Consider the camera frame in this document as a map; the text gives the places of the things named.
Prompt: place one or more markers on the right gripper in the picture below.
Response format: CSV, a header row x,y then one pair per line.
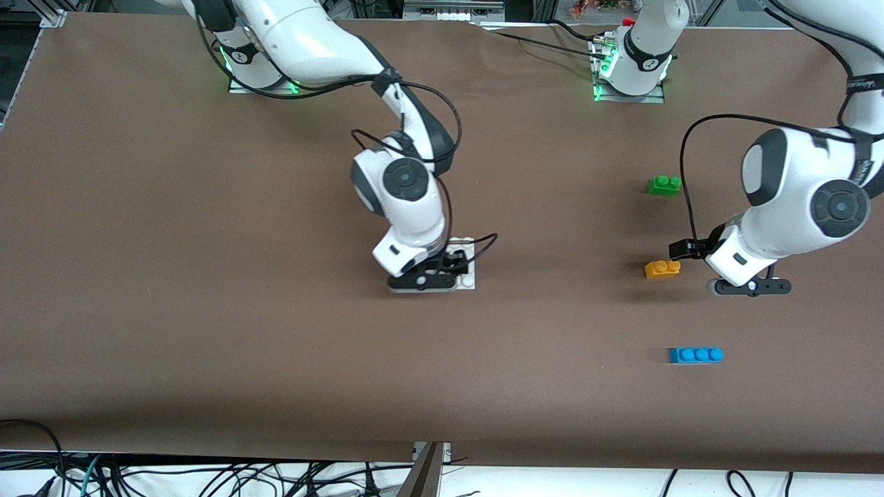
x,y
449,263

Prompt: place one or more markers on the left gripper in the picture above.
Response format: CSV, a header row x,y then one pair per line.
x,y
694,248

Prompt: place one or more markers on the white studded base plate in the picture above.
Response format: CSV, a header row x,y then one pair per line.
x,y
468,279

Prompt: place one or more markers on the yellow two-stud block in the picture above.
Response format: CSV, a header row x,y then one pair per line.
x,y
661,269

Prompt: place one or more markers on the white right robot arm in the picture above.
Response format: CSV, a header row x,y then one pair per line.
x,y
311,48

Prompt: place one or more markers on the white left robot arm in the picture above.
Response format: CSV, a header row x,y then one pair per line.
x,y
794,172

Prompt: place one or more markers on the green two-stud block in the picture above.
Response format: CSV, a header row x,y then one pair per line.
x,y
663,186

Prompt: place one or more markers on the blue three-stud block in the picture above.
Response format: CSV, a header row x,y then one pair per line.
x,y
694,355

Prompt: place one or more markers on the brown table cover sheet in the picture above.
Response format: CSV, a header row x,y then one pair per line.
x,y
276,359

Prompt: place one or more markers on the grey background device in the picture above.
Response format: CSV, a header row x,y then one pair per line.
x,y
452,8

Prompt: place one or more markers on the orange background clutter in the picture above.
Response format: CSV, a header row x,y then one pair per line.
x,y
594,7

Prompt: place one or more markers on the grey table support post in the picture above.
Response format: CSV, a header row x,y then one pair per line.
x,y
423,476

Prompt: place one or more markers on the aluminium frame profile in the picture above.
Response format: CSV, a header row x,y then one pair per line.
x,y
52,17

